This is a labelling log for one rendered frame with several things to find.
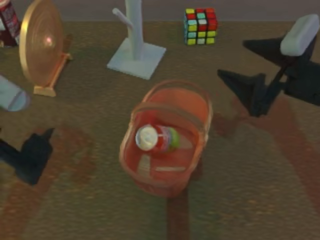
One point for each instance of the red printed box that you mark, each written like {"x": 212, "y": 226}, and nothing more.
{"x": 10, "y": 22}

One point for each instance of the brown woven basket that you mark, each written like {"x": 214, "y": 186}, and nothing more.
{"x": 172, "y": 107}

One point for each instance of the golden round plate on stand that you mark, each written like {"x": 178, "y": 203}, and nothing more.
{"x": 41, "y": 42}

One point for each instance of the white mug tree stand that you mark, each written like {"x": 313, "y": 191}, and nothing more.
{"x": 136, "y": 55}

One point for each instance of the wooden plate stand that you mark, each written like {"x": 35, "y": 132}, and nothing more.
{"x": 53, "y": 77}

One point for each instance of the white camera box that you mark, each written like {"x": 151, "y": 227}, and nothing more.
{"x": 298, "y": 35}

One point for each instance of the green red metallic soda can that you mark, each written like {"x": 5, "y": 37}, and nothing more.
{"x": 160, "y": 140}

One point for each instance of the multicoloured puzzle cube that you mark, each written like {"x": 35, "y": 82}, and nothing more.
{"x": 201, "y": 26}

